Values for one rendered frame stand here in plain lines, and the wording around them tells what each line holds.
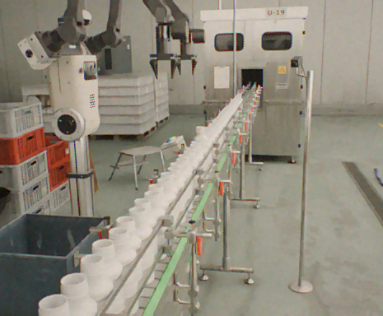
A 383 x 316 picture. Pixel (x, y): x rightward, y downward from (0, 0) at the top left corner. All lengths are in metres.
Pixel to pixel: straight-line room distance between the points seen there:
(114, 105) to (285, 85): 3.40
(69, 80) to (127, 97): 6.04
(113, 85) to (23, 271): 6.93
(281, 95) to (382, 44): 6.10
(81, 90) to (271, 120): 4.36
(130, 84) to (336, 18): 5.82
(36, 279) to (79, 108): 0.95
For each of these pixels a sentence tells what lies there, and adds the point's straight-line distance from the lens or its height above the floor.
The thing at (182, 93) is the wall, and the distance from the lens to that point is 11.84.
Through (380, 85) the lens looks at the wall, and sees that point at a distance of 11.89.
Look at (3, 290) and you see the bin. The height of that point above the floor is 0.83.
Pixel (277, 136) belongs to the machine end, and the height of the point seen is 0.39.
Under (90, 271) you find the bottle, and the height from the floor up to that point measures 1.15.
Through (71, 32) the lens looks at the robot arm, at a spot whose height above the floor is 1.58.
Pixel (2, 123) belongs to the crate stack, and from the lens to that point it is 3.70.
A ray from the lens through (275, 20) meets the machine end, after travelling 6.09.
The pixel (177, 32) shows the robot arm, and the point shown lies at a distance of 1.73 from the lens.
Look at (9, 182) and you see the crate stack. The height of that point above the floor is 0.52.
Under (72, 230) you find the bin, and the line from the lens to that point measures 1.58.
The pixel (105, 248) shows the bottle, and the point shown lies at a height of 1.16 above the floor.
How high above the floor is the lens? 1.47
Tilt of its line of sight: 13 degrees down
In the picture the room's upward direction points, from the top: 1 degrees counter-clockwise
